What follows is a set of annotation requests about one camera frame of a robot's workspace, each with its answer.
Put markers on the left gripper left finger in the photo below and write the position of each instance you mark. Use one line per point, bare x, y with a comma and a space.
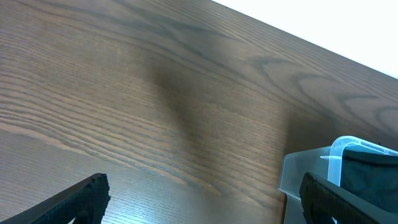
84, 202

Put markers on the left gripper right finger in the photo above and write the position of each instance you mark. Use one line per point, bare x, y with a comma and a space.
324, 202

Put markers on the black garment with band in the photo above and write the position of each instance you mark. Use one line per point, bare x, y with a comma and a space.
371, 177

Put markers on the clear plastic storage bin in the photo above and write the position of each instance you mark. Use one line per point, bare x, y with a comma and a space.
325, 162

